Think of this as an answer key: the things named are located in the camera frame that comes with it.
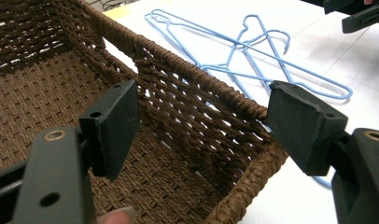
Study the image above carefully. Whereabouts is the blue wire hanger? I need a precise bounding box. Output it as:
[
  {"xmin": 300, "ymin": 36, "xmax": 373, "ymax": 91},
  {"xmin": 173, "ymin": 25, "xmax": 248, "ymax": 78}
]
[
  {"xmin": 221, "ymin": 13, "xmax": 296, "ymax": 94},
  {"xmin": 144, "ymin": 8, "xmax": 354, "ymax": 101},
  {"xmin": 205, "ymin": 29, "xmax": 333, "ymax": 189}
]

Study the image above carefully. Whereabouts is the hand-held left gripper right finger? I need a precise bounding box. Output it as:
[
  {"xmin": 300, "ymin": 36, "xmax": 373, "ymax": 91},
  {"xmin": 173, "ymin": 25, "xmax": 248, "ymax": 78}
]
[{"xmin": 266, "ymin": 79, "xmax": 379, "ymax": 224}]

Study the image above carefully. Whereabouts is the brown woven basket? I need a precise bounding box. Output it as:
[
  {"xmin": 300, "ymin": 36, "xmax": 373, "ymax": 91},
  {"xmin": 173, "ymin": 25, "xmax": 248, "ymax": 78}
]
[{"xmin": 0, "ymin": 0, "xmax": 289, "ymax": 224}]

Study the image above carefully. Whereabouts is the white board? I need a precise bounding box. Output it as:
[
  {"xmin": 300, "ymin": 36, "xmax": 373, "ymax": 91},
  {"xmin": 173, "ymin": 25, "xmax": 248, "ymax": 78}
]
[{"xmin": 116, "ymin": 0, "xmax": 379, "ymax": 224}]

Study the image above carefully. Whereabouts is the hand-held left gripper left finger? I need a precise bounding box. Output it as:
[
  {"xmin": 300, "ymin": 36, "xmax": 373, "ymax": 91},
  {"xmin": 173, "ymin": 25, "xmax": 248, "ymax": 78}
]
[{"xmin": 11, "ymin": 78, "xmax": 141, "ymax": 224}]

